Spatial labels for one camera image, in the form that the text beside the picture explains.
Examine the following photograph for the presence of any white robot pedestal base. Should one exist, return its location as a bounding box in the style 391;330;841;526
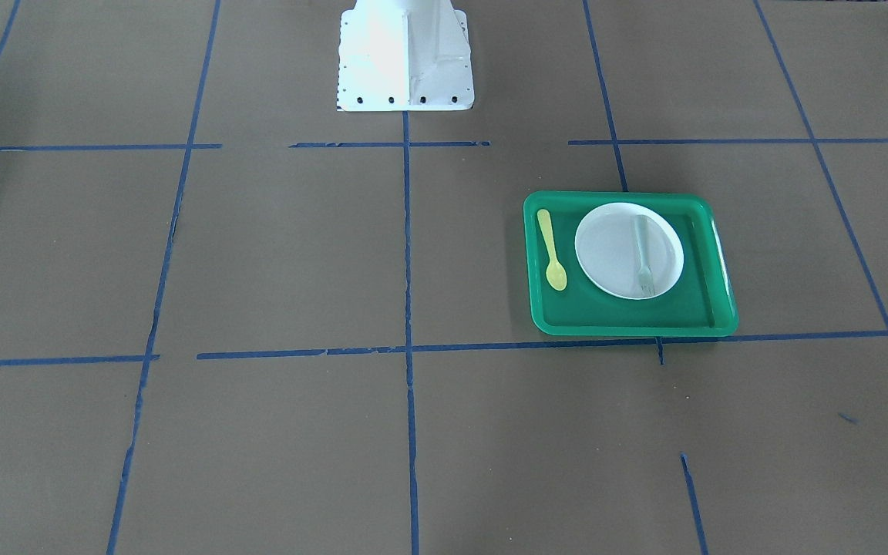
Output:
336;1;476;113

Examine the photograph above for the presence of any white round plate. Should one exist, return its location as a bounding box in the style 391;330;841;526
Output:
574;203;686;300

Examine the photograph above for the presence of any yellow plastic spoon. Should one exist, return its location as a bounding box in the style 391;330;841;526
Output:
536;208;568;291

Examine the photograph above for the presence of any green plastic tray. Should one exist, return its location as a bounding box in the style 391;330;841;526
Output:
523;190;739;337

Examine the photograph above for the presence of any grey plastic fork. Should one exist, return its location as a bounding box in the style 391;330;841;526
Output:
632;215;656;298

